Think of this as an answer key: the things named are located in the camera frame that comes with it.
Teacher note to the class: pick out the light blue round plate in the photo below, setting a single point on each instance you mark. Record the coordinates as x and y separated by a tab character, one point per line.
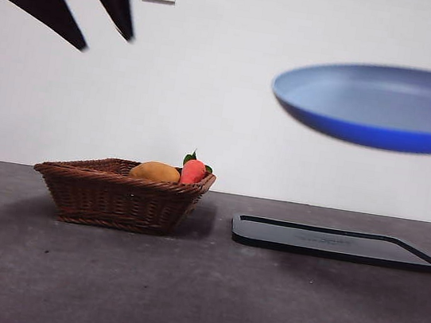
379	108

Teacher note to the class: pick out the black rectangular tray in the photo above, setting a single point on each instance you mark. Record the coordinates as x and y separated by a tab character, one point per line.
328	245

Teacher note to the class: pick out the brown wicker basket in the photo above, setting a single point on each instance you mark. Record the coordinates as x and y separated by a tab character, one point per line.
114	199

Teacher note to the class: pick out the yellow-brown potato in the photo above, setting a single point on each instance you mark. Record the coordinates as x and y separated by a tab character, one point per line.
155	172

